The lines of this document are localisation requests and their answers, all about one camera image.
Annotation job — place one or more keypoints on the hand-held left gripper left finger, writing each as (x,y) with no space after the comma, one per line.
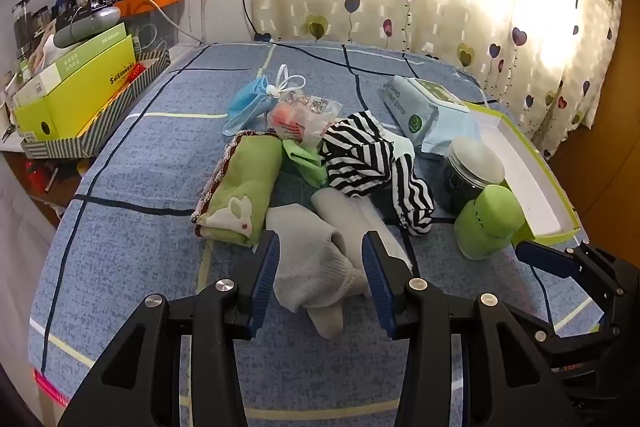
(264,274)

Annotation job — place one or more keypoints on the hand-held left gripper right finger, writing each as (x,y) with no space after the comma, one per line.
(374,279)

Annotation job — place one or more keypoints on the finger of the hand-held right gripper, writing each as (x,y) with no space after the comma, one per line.
(542,257)
(575,341)

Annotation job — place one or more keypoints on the pale grey sock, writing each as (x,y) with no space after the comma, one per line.
(305,257)
(360,217)

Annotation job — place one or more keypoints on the green edged white box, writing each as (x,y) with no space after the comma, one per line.
(530,177)

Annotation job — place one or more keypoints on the green rabbit towel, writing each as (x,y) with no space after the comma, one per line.
(245,182)

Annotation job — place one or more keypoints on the light green bag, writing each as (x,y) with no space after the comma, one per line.
(305,162)

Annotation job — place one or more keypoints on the black white striped cloth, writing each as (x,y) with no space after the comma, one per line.
(360,157)

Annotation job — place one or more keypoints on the clear bag with orange contents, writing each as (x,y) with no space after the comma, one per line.
(300,119)

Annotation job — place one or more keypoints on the blue face mask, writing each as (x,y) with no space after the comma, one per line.
(247,104)
(450,134)

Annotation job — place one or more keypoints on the clear jar with dark contents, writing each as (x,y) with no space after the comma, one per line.
(472,172)

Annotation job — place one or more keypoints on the blue checked bed sheet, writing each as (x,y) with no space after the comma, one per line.
(150,167)

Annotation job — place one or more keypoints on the brown wooden wardrobe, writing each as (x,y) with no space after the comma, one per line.
(620,107)

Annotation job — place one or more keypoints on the light blue wet wipes pack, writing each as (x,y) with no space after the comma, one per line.
(415,107)

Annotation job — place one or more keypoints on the striped cardboard box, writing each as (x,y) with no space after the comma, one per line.
(120,112)

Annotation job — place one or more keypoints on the red tinsel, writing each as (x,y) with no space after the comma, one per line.
(136,72)

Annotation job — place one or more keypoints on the heart print curtain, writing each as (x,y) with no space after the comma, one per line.
(450,32)

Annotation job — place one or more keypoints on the yellow green cardboard box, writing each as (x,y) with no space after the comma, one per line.
(80,92)

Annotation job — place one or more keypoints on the clear swirl print box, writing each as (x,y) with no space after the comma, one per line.
(155,34)

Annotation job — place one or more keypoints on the white green flat box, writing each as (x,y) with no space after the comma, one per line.
(75,57)

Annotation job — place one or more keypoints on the grey oval case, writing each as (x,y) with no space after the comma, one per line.
(85,24)

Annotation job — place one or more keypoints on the dark glass jar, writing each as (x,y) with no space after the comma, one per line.
(41,19)
(21,27)

